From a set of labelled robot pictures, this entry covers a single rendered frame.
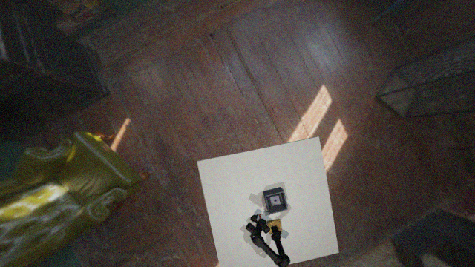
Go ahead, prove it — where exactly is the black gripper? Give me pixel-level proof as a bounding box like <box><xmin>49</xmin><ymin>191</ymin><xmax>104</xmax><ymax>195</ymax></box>
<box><xmin>251</xmin><ymin>214</ymin><xmax>270</xmax><ymax>234</ymax></box>

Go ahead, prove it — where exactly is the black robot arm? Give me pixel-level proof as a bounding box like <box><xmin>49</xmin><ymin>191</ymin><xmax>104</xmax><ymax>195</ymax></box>
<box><xmin>246</xmin><ymin>219</ymin><xmax>290</xmax><ymax>267</ymax></box>

